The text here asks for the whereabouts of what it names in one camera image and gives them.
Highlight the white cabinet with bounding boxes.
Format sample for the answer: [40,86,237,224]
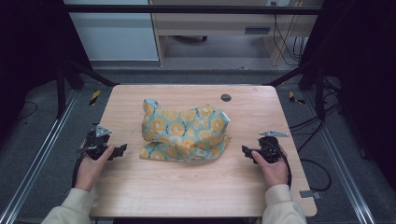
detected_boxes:
[63,0,160,63]

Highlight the aluminium floor rail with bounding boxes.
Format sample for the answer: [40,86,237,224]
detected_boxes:
[0,90,79,224]
[303,91,376,224]

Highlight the yellow-handled tool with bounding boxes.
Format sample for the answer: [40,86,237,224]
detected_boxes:
[288,91,306,105]
[88,89,102,106]

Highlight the hanging black cables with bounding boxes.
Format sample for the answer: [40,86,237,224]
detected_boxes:
[270,1,307,67]

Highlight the yellow-handled tool right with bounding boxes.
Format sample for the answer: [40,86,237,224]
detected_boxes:
[288,91,306,105]

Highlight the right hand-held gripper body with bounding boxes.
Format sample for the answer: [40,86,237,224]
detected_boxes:
[257,130,290,164]

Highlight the person's right hand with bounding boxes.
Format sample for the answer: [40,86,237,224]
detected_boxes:
[250,145,290,188]

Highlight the grey metal bracket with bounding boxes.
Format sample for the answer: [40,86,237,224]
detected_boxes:
[299,189,321,201]

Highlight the black metal frame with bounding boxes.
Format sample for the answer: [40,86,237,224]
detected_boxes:
[55,3,328,119]

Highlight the bundle of black floor cables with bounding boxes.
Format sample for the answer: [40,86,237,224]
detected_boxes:
[289,77,344,192]

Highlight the person's left hand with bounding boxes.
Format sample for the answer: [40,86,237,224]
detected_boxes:
[75,146,116,192]

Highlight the yellow-handled tool left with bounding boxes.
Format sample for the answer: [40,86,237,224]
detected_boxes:
[88,89,102,106]

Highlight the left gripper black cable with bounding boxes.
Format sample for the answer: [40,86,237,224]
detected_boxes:
[71,153,87,189]

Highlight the green cloth with orange print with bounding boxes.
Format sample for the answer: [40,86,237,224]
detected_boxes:
[138,98,233,163]

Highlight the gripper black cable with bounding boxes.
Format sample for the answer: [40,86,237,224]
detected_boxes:
[71,153,87,189]
[277,146,293,189]

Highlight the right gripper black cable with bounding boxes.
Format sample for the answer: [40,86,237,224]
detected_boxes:
[277,146,293,189]

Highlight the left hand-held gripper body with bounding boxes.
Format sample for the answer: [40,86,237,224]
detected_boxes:
[77,124,114,161]

